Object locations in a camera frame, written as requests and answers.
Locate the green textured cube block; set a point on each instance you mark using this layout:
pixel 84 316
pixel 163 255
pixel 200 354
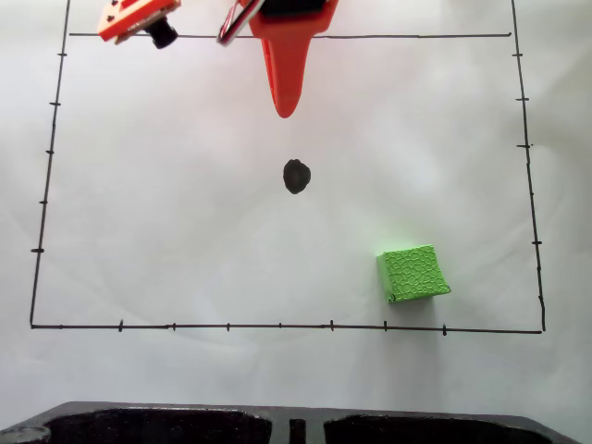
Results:
pixel 414 274

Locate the black dot mark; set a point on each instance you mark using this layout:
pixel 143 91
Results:
pixel 296 176

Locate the white paper sheet drawn rectangle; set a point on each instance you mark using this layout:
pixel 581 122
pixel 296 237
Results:
pixel 162 231

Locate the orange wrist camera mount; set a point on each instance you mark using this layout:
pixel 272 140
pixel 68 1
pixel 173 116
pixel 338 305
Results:
pixel 134 16

